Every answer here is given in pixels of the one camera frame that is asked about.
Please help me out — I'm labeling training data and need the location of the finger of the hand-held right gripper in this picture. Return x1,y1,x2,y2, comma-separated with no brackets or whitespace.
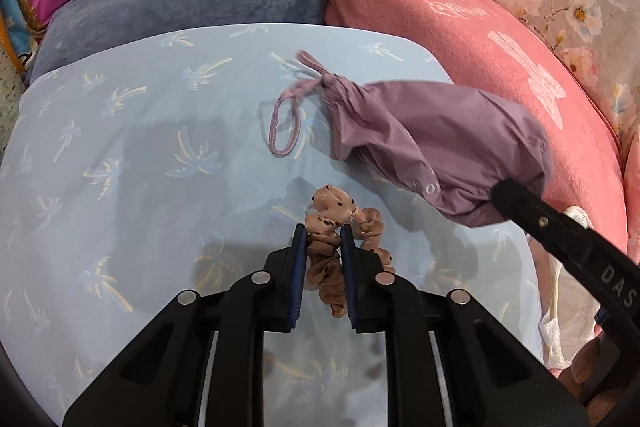
490,179,576,253

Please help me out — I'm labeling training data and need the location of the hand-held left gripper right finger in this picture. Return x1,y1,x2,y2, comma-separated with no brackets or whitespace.
340,224,591,427

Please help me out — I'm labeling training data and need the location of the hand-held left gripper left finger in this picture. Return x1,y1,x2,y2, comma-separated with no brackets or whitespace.
62,223,308,427

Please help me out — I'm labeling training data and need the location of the white plastic bag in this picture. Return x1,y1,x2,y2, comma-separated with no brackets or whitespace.
527,206,606,370

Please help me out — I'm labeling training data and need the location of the brown dotted scrunchie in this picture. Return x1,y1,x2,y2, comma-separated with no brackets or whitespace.
305,185,396,319

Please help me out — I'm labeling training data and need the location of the purple drawstring bag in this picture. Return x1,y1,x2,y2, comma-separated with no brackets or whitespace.
269,49,551,228

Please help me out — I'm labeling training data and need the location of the person's right hand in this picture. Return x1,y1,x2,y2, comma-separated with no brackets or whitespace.
557,334,621,413

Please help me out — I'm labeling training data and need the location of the light blue palm print cloth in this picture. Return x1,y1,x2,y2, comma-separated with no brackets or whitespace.
0,23,551,427

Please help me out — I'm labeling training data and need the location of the pink blanket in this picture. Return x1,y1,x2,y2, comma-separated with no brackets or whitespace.
242,0,628,258

